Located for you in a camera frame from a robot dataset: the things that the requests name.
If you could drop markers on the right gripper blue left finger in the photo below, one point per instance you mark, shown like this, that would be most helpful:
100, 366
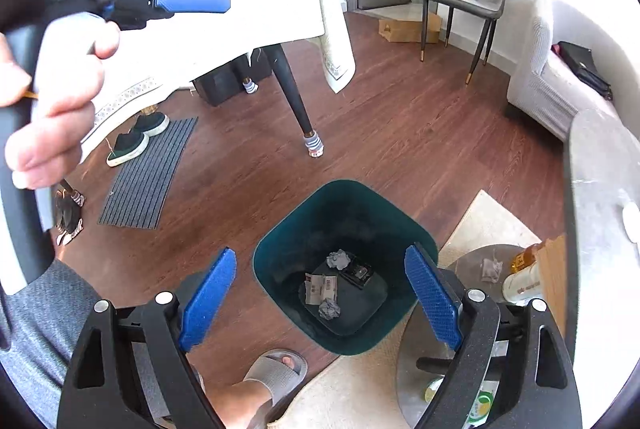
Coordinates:
201, 295

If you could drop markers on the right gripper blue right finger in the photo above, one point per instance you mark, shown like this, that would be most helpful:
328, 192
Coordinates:
440, 304

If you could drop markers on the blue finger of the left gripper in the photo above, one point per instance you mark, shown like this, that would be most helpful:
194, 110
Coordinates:
193, 6

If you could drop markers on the black foil bag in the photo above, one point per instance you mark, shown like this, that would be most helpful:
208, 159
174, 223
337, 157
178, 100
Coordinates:
357, 273

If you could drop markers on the white paper ball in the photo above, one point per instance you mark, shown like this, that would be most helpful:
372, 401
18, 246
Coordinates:
328, 309

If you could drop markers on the red white SanDisk box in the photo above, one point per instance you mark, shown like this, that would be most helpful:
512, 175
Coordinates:
319, 288

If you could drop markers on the dark green trash bin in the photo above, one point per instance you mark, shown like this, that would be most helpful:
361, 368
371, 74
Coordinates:
342, 214

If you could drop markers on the person's left hand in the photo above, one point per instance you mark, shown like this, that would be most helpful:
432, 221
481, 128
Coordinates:
69, 76

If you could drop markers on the round grey marble coffee table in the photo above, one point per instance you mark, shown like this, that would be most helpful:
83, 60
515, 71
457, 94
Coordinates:
578, 369

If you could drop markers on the black box under table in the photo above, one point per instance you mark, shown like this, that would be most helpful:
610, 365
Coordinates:
239, 75

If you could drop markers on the white patterned tablecloth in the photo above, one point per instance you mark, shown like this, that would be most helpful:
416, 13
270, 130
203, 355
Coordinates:
122, 71

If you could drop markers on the amber liquid bottle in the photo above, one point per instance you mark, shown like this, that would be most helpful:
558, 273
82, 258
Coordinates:
526, 258

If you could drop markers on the grey slipper on foot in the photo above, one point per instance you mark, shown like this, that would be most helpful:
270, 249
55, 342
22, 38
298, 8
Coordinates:
281, 372

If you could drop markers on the yellow drink bottle green cap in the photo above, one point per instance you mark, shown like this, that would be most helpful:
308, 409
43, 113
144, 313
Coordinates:
479, 412

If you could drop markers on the beige woven rug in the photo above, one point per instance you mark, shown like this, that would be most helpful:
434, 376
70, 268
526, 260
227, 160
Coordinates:
360, 392

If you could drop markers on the green white sneaker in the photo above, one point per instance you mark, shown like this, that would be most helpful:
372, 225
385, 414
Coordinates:
127, 147
151, 125

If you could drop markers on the grey striped floor mat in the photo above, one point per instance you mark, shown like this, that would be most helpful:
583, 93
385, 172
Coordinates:
138, 193

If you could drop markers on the grey trouser leg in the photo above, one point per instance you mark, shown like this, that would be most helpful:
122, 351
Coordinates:
40, 326

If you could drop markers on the black table leg with sock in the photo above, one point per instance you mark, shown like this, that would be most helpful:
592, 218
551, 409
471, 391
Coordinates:
282, 70

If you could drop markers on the brown cardboard box on floor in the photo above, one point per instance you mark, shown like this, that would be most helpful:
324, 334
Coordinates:
410, 31

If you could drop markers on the grey armchair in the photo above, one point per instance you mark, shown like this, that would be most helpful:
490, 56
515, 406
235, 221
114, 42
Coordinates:
545, 88

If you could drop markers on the black handbag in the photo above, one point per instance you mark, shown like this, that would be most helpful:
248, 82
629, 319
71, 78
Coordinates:
580, 61

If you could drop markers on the grey dining chair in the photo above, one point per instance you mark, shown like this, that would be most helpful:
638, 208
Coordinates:
488, 10

